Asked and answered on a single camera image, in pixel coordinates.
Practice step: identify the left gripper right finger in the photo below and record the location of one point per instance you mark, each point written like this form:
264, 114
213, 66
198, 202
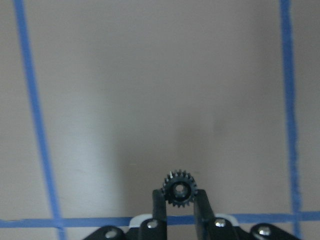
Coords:
210, 226

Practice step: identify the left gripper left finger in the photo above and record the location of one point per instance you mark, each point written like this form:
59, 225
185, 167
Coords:
141, 227

